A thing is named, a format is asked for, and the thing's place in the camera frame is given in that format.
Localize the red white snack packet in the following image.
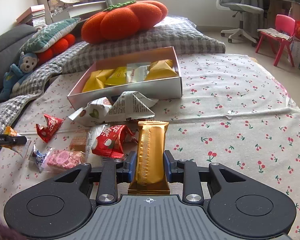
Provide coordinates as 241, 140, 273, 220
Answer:
91, 125, 138, 159

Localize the gold foil snack bar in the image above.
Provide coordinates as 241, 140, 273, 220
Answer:
128, 121, 170, 196

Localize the blue white candy packet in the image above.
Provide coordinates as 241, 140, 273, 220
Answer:
29, 144, 51, 173

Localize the small red triangular packet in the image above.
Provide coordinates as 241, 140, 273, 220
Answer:
36, 114, 63, 143

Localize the pink candy clear packet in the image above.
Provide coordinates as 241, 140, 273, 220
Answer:
45, 149, 85, 170

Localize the white green leaf snack packet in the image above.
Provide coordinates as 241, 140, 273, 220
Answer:
68, 97, 112, 127

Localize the white text-printed snack pack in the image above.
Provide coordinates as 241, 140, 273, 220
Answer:
105, 91, 159, 122

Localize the yellow snack bag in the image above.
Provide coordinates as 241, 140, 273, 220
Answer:
145, 59, 178, 81
82, 69, 115, 93

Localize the small yellow snack packet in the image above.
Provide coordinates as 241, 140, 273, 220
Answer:
104, 67, 127, 86

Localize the orange wafer clear packet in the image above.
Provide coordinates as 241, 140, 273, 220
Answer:
69, 129, 88, 152

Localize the pale yellow white snack packet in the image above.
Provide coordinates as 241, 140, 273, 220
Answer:
126, 62, 151, 83

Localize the cherry print bed sheet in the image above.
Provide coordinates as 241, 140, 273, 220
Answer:
0, 54, 300, 239

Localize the blue monkey plush toy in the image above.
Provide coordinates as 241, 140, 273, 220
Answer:
0, 51, 39, 103

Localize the dark grey sofa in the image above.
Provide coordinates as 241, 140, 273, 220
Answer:
0, 24, 37, 92

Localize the white open cardboard box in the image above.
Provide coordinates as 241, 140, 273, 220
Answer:
67, 47, 183, 110

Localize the green leaf pattern pillow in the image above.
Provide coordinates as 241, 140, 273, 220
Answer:
18, 18, 80, 54

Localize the small red pumpkin cushion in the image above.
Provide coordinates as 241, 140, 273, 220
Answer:
36, 34, 76, 66

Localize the stack of books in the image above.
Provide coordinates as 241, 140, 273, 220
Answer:
16, 4, 46, 28

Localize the grey checkered quilt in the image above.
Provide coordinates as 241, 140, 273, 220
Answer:
0, 16, 226, 133

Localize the white shelf unit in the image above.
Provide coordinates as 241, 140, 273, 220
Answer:
32, 0, 111, 26

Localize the orange pumpkin plush cushion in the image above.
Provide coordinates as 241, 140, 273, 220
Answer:
81, 0, 168, 44

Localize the white office chair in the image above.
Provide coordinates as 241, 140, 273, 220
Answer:
216, 0, 264, 47

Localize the red plastic child chair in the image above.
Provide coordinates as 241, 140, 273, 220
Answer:
255, 14, 296, 67

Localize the wooden desk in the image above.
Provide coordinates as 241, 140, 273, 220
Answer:
263, 0, 300, 28

